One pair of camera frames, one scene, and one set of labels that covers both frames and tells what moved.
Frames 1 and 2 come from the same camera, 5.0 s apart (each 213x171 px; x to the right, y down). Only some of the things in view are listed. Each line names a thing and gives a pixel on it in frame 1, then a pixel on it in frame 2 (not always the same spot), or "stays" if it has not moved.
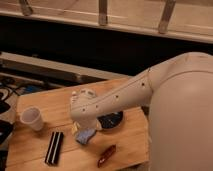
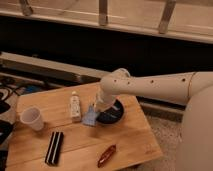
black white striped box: (54, 148) stays
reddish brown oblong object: (105, 155) stays
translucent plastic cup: (32, 115) stays
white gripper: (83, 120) → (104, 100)
